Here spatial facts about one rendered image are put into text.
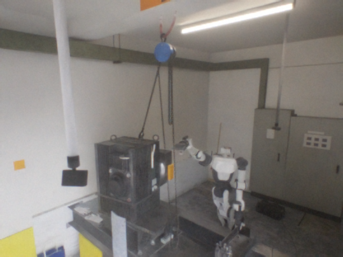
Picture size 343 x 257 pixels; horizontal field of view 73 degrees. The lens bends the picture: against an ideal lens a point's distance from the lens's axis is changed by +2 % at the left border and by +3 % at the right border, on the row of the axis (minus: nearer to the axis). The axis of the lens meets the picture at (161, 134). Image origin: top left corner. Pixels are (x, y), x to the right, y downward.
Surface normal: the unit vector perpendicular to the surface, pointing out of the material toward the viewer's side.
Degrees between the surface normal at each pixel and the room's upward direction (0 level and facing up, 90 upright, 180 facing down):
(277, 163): 90
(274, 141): 90
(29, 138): 90
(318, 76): 90
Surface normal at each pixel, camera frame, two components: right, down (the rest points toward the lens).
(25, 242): 0.74, 0.07
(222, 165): -0.08, 0.09
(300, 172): -0.68, 0.14
